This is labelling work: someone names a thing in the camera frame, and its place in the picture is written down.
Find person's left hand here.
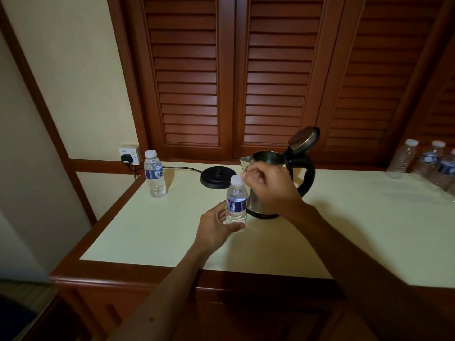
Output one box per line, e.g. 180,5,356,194
193,200,246,255

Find person's right hand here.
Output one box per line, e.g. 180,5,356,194
241,161,307,218

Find steel electric kettle black handle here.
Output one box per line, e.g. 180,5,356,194
240,126,320,220

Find clear unlabeled water bottle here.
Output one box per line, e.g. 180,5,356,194
386,139,419,180

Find person's left forearm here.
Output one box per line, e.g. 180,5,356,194
108,244,214,341

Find person's right forearm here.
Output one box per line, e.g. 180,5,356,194
290,204,455,341

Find black round kettle base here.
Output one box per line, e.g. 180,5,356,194
200,166,237,190

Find wooden cabinet cream top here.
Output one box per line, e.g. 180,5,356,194
49,159,455,341

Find brown louvered wooden shutter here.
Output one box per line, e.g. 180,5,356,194
233,0,347,159
314,0,455,164
401,35,455,164
122,0,235,160

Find low wooden side table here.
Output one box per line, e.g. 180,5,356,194
0,280,59,341

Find dark blue flat pad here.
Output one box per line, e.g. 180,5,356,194
0,294,36,341

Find white wall socket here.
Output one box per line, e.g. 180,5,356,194
118,144,142,166

